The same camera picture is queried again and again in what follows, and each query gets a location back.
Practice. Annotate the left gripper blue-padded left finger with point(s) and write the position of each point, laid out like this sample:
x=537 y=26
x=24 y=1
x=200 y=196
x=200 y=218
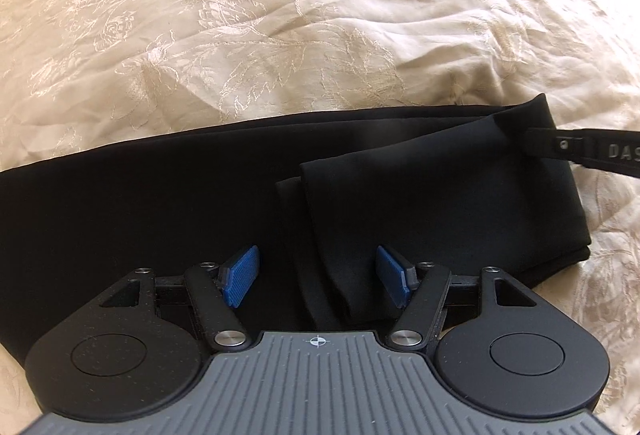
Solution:
x=216 y=291

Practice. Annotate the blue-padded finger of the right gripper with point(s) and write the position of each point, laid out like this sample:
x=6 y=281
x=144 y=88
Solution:
x=570 y=145

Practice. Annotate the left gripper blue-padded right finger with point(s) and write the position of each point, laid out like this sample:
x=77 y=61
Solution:
x=419 y=291

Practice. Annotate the black pants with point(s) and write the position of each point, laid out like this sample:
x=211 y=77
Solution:
x=317 y=194

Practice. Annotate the cream embroidered bedspread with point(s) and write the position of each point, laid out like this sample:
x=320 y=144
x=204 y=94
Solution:
x=79 y=74

